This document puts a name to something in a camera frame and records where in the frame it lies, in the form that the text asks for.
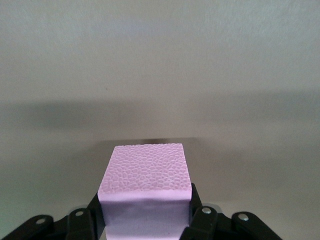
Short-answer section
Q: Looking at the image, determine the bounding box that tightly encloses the pink foam cube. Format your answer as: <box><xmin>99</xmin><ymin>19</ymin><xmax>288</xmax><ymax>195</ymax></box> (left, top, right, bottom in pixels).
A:
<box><xmin>97</xmin><ymin>143</ymin><xmax>193</xmax><ymax>240</ymax></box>

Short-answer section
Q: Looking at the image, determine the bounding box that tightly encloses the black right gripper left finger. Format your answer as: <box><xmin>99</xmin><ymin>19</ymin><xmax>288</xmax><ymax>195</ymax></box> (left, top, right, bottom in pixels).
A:
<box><xmin>0</xmin><ymin>193</ymin><xmax>107</xmax><ymax>240</ymax></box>

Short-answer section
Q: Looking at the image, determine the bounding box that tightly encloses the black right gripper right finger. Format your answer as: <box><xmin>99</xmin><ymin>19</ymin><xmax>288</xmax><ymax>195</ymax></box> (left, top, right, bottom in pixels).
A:
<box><xmin>179</xmin><ymin>183</ymin><xmax>285</xmax><ymax>240</ymax></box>

